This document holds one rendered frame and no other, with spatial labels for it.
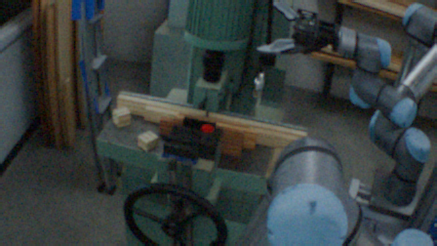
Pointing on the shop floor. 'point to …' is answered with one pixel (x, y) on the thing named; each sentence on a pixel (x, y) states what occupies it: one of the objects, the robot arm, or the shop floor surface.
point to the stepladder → (91, 17)
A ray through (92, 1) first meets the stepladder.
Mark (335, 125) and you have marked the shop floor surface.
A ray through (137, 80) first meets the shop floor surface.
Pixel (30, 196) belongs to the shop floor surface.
